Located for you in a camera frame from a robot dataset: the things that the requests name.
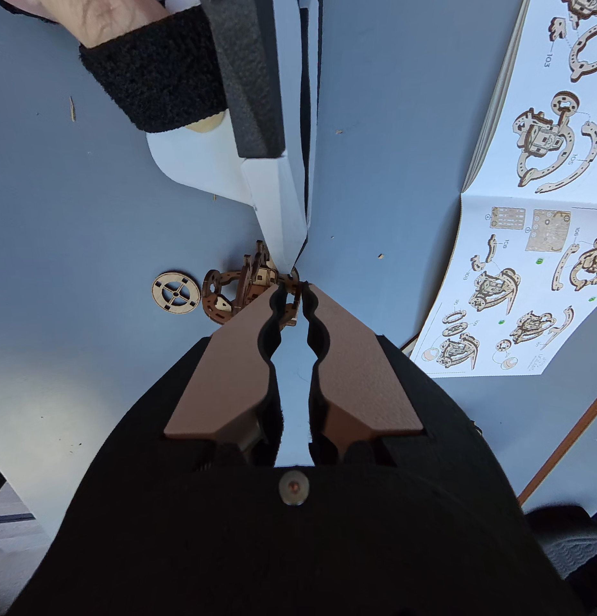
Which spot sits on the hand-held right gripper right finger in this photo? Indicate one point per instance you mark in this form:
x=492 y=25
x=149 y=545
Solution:
x=366 y=385

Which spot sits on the white instruction booklet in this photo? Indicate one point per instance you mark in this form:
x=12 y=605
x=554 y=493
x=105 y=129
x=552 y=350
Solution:
x=520 y=240

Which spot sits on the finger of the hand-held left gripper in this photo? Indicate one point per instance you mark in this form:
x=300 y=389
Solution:
x=279 y=216
x=314 y=96

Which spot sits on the person's left hand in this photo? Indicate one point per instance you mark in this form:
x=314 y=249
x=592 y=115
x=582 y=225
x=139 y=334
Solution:
x=101 y=19

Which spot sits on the spoked wooden wheel part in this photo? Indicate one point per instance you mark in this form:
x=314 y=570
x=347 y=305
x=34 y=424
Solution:
x=175 y=292

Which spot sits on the small wooden model assembly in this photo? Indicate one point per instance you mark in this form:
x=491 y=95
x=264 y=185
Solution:
x=240 y=288

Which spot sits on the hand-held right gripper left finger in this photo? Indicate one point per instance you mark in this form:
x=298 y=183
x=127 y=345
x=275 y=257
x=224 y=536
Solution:
x=226 y=385

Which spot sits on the dark grey rounded object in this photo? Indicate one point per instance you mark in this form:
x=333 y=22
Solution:
x=568 y=553

